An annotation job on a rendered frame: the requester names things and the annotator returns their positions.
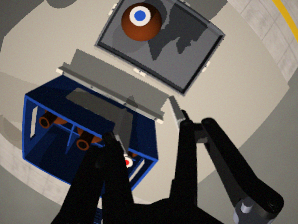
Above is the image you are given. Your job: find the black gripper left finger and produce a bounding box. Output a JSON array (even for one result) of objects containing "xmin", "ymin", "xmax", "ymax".
[{"xmin": 51, "ymin": 108, "xmax": 134, "ymax": 224}]

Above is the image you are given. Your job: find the blue divided crate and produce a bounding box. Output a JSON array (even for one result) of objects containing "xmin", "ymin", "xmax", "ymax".
[{"xmin": 22, "ymin": 75, "xmax": 159, "ymax": 191}]

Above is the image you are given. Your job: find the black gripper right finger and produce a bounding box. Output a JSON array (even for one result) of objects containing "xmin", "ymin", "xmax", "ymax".
[{"xmin": 163, "ymin": 95, "xmax": 284, "ymax": 224}]

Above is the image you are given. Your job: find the brown bottle with white and red cap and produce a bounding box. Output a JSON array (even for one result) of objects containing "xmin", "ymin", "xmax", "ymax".
[{"xmin": 125, "ymin": 151, "xmax": 137, "ymax": 167}]

